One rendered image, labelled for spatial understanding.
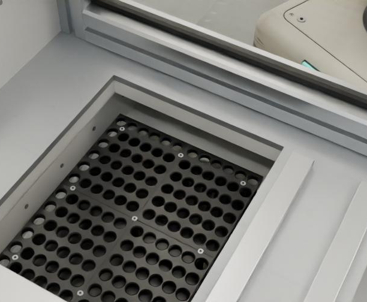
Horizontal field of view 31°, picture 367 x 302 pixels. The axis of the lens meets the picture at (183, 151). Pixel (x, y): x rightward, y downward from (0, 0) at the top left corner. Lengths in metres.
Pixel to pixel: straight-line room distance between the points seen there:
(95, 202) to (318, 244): 0.22
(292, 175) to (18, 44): 0.31
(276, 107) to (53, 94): 0.23
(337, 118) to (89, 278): 0.28
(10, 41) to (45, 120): 0.09
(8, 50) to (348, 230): 0.38
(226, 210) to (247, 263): 0.11
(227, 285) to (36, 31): 0.35
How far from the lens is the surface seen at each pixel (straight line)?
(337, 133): 0.65
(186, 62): 0.68
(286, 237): 0.59
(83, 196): 0.66
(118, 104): 0.78
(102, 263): 0.62
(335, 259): 0.57
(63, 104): 0.69
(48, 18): 0.74
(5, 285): 0.56
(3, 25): 0.68
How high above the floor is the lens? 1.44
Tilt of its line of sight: 51 degrees down
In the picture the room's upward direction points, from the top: 2 degrees clockwise
